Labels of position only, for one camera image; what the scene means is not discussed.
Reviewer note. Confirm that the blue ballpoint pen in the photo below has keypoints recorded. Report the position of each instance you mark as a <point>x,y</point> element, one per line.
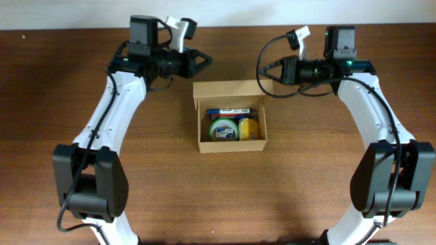
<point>230,116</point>

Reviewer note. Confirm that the green tape roll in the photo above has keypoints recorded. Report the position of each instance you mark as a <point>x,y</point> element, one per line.
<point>223,122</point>

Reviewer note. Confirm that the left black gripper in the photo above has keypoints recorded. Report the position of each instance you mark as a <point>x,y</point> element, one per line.
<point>190,63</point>

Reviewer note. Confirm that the yellow sticky note pad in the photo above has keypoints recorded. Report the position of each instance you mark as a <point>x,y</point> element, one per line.
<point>248,129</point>

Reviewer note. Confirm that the small white blue box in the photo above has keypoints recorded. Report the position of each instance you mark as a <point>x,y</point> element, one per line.
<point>225,133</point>

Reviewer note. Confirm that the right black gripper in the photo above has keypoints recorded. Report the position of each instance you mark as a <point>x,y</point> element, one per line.
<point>289,69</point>

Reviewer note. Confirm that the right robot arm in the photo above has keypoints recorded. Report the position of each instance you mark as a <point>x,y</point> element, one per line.
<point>394,173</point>

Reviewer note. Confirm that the cardboard box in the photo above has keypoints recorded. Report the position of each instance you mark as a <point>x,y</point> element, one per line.
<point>229,95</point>

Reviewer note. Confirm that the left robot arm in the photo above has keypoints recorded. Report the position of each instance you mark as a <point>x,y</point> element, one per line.
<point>91,183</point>

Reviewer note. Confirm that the blue whiteboard marker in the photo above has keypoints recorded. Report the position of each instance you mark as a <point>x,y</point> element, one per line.
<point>231,111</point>

